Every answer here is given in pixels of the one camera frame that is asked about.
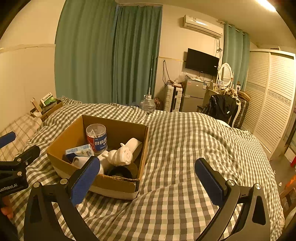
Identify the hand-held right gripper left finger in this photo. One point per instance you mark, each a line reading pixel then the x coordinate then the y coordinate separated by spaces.
pixel 85 178

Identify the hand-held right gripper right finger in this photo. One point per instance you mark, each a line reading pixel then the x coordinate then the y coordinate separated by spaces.
pixel 210 183

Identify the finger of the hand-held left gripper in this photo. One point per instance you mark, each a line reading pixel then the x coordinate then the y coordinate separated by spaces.
pixel 25 155
pixel 7 139

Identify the blue tissue pack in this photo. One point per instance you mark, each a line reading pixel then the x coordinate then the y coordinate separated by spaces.
pixel 78 151

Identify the clear plastic jar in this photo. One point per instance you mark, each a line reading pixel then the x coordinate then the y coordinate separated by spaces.
pixel 97 141

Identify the white pig figure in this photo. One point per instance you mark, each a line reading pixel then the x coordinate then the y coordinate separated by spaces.
pixel 120 156

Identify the white tape roll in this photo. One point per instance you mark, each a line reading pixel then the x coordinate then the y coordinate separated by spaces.
pixel 133 141

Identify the person's left hand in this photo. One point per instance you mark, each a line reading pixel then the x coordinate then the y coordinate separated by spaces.
pixel 7 212

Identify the plaid pillow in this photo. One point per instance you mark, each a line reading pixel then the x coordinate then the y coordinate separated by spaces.
pixel 20 126

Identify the tan slim box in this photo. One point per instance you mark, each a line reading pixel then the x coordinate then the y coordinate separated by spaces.
pixel 34 104

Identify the checked duvet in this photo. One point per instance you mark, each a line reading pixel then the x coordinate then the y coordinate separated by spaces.
pixel 175 150

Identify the small cardboard box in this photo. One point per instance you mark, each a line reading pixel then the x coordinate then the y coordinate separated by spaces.
pixel 52 111

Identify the green packet box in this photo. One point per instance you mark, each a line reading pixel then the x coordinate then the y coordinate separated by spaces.
pixel 48 99

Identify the white chair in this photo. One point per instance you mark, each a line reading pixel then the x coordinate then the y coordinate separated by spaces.
pixel 237 113

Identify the black jacket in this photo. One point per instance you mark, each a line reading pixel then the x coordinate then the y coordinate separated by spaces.
pixel 222 107

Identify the patterned dark suitcase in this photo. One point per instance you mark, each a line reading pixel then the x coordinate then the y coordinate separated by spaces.
pixel 242 113

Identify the wooden chair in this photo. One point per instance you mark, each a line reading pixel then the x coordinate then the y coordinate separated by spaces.
pixel 289 194

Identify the red box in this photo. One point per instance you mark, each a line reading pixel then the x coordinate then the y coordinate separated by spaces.
pixel 293 160

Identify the dressing table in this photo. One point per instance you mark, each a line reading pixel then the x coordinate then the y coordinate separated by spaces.
pixel 209 95

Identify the grey small fridge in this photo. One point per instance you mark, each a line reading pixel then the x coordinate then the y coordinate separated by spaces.
pixel 192 96

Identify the patterned cloth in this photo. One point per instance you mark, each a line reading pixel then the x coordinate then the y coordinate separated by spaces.
pixel 230 92

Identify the white suitcase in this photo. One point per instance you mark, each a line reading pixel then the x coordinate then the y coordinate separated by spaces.
pixel 172 97

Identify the clear water jug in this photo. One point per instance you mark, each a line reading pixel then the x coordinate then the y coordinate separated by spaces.
pixel 147 105

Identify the white slatted wardrobe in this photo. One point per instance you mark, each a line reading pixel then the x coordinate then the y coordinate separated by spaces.
pixel 268 102

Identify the white oval mirror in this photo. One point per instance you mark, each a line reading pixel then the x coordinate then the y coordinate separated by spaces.
pixel 226 73

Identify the dark green curtain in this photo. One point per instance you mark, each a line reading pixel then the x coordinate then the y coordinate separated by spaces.
pixel 85 51
pixel 137 53

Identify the white pole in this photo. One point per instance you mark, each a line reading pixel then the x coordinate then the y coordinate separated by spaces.
pixel 150 74

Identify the light green curtain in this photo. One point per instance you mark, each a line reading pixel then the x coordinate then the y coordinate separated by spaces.
pixel 235 55

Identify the white air conditioner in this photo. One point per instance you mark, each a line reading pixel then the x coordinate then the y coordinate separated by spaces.
pixel 202 25

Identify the black wall television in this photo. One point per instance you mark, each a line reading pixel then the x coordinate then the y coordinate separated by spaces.
pixel 201 61

